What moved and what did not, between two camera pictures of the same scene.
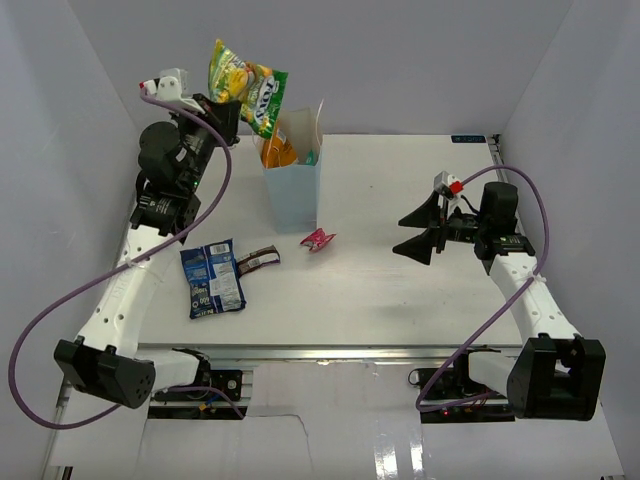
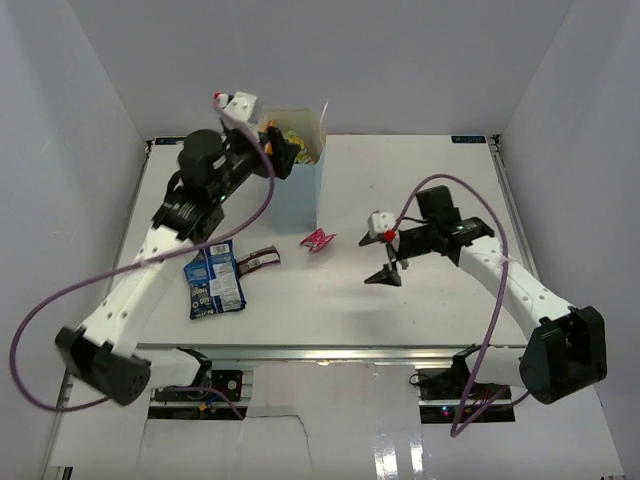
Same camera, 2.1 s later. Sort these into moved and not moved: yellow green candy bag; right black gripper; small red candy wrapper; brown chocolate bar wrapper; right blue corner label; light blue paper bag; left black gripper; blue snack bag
Moved: right black gripper; left black gripper; yellow green candy bag
Not moved: brown chocolate bar wrapper; right blue corner label; small red candy wrapper; light blue paper bag; blue snack bag
